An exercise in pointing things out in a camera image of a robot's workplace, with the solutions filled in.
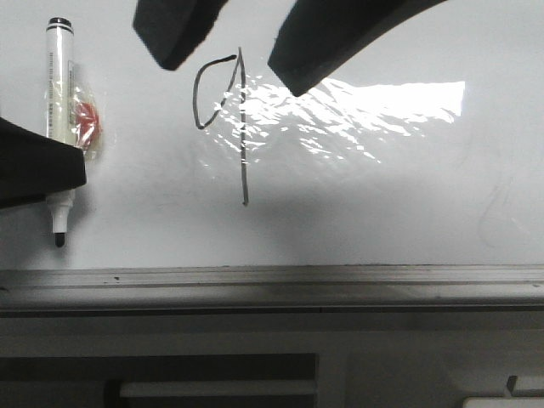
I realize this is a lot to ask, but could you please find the white black whiteboard marker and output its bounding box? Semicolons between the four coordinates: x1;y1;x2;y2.
44;17;106;248

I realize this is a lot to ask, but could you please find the black second-gripper gripper finger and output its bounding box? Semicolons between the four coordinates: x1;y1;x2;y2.
1;118;87;208

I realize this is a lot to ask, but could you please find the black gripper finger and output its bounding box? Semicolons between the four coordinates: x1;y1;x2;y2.
133;0;226;71
268;0;440;97

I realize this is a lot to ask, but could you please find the white whiteboard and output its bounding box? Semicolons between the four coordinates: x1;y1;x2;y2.
1;1;543;269

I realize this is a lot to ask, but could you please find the aluminium whiteboard tray rail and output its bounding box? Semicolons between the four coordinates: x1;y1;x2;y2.
1;264;543;315

